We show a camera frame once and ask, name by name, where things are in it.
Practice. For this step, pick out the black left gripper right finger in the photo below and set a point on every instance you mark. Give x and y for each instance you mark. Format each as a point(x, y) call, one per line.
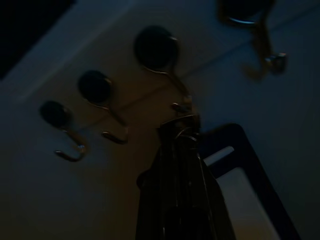
point(200, 207)

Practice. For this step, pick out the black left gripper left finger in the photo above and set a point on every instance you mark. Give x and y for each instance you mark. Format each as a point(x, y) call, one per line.
point(160, 200)

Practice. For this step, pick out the brass wall hook black base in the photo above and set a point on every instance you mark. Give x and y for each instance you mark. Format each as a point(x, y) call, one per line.
point(156, 47)
point(53, 113)
point(261, 42)
point(95, 86)

